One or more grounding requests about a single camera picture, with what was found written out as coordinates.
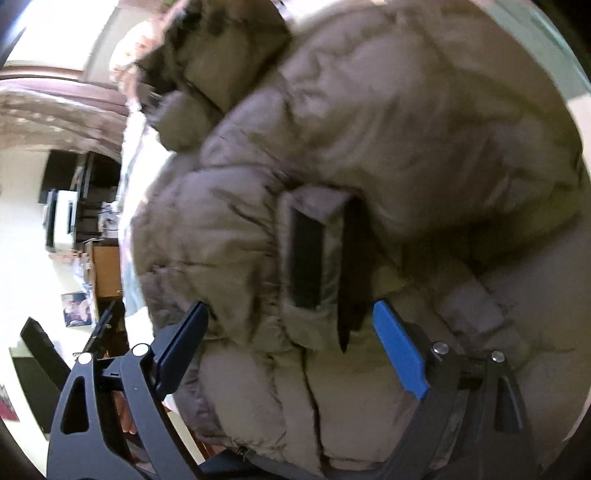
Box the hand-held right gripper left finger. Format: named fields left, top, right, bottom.
left=46, top=301, right=209, bottom=480

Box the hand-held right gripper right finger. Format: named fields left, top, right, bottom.
left=372, top=299, right=534, bottom=480

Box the brown duvet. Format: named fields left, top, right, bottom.
left=122, top=0, right=587, bottom=478

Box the wooden desk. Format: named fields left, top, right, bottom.
left=90, top=241, right=124, bottom=301

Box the small photo print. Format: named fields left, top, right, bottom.
left=61, top=292, right=92, bottom=327

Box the black flat board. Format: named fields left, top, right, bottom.
left=19, top=318, right=71, bottom=435

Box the white printer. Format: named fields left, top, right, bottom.
left=44, top=188, right=80, bottom=252

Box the black shelf unit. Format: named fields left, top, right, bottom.
left=39, top=150, right=122, bottom=241

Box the brown beige curtain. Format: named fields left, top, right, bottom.
left=0, top=65, right=127, bottom=158

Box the pink floral quilt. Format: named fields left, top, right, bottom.
left=110, top=21, right=169, bottom=99

